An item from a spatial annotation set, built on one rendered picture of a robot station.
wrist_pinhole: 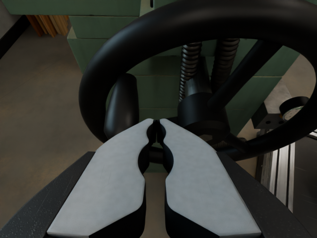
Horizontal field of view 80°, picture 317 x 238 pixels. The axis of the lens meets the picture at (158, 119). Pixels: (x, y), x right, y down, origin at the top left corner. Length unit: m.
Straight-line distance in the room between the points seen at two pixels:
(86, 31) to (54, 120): 1.02
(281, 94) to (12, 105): 1.47
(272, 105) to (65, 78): 1.33
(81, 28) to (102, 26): 0.04
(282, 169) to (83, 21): 0.89
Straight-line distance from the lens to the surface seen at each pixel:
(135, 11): 0.34
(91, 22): 0.37
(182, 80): 0.27
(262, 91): 0.52
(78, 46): 0.40
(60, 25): 1.92
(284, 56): 0.46
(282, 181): 0.95
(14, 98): 1.60
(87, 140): 1.19
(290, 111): 0.51
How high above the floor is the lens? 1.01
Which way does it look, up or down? 58 degrees down
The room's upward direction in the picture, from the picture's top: 1 degrees clockwise
